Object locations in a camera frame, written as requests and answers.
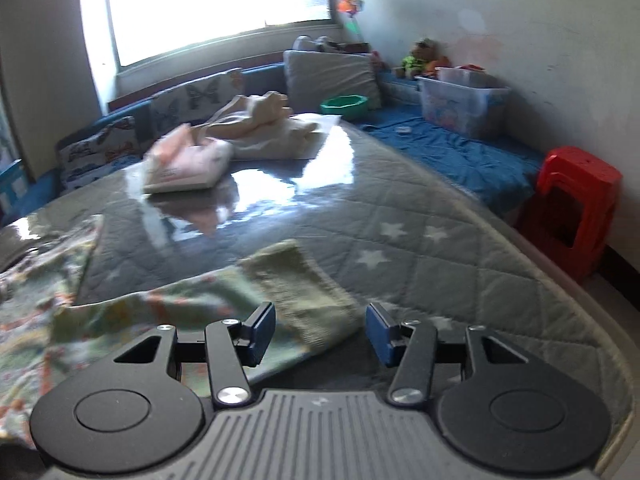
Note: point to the colourful pinwheel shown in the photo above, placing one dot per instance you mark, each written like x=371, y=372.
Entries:
x=350, y=5

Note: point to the cream garment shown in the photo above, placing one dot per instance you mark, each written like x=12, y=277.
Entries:
x=260, y=120

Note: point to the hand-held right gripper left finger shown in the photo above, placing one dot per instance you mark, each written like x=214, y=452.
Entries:
x=261, y=332

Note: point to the clear plastic storage box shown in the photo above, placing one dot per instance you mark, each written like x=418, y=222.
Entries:
x=460, y=102

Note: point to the green floral garment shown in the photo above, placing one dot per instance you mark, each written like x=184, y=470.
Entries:
x=150, y=305

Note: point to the grey quilted star table cover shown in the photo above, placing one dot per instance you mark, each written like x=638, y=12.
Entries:
x=400, y=240

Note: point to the red plastic stool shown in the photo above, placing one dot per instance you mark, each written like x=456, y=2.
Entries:
x=570, y=210

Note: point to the window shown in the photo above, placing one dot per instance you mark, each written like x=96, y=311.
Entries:
x=215, y=0

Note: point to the grey pillow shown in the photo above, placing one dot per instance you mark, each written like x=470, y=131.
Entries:
x=330, y=77

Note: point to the green bowl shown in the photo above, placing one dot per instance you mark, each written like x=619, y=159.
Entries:
x=345, y=105

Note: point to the butterfly print pillow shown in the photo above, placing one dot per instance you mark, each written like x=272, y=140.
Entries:
x=95, y=152
x=200, y=95

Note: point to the plush bear in green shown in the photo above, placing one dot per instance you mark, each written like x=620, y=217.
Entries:
x=422, y=57

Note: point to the blue cabinet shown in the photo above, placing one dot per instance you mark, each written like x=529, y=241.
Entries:
x=10, y=190

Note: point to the blue sofa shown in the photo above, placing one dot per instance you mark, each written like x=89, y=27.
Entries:
x=450, y=150

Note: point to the folded pink garment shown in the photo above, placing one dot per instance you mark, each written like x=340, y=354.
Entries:
x=187, y=162

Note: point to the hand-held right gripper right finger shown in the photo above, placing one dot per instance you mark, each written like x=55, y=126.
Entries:
x=381, y=335

